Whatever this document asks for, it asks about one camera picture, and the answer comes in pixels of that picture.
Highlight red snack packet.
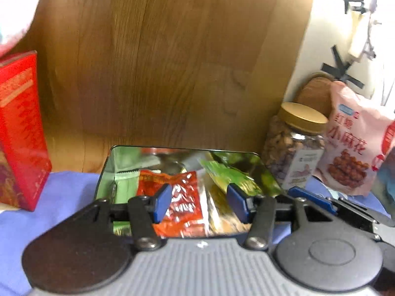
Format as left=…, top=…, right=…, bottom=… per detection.
left=137, top=170, right=206, bottom=238

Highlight dark green cracker packet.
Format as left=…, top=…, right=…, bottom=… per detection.
left=199, top=160, right=263, bottom=196

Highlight light green snack packet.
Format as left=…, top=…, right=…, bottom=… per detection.
left=111, top=169, right=140, bottom=236

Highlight clear seed snack bag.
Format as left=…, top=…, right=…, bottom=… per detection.
left=206, top=184, right=250, bottom=236

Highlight clear nut jar gold lid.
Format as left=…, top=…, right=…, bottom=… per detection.
left=262, top=102, right=328, bottom=190

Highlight black tin box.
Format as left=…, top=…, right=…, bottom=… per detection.
left=94, top=146, right=282, bottom=238

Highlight blue tablecloth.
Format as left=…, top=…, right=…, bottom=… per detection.
left=1, top=172, right=391, bottom=295

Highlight pink twisted snack bag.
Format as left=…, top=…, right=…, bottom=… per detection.
left=315, top=81, right=394, bottom=196

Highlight woven brown mat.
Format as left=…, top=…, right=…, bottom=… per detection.
left=293, top=73, right=334, bottom=118

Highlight red gift box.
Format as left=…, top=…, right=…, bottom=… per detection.
left=0, top=51, right=52, bottom=211

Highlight wooden board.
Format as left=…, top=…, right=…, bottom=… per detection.
left=17, top=0, right=313, bottom=172

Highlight pastel plush toy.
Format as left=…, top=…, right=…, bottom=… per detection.
left=0, top=0, right=40, bottom=57

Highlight white wall charger cables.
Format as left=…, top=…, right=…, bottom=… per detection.
left=347, top=0, right=380, bottom=61

